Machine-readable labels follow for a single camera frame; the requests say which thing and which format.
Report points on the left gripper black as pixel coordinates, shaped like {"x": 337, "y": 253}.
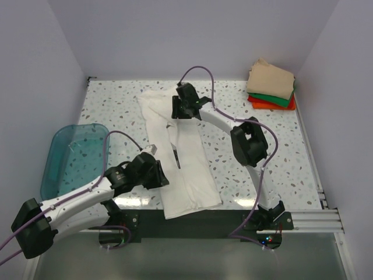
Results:
{"x": 159, "y": 179}

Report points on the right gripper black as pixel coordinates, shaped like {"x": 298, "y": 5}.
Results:
{"x": 176, "y": 114}

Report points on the white printed t shirt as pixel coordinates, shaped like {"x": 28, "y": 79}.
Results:
{"x": 191, "y": 185}

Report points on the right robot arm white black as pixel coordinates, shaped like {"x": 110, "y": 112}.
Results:
{"x": 250, "y": 147}

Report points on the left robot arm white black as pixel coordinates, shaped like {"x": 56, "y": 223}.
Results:
{"x": 38, "y": 224}

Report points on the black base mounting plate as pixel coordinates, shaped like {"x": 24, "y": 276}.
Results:
{"x": 209, "y": 224}

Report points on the teal transparent plastic bin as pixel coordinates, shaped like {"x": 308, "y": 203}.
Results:
{"x": 78, "y": 154}

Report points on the orange folded t shirt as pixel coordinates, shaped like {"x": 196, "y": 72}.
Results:
{"x": 258, "y": 104}

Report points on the beige folded t shirt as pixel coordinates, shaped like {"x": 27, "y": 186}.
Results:
{"x": 267, "y": 79}

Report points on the green folded t shirt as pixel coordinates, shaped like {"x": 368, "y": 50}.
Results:
{"x": 282, "y": 102}

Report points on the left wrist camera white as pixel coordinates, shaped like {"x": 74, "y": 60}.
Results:
{"x": 150, "y": 149}

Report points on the aluminium rail frame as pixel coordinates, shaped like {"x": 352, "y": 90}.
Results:
{"x": 304, "y": 221}

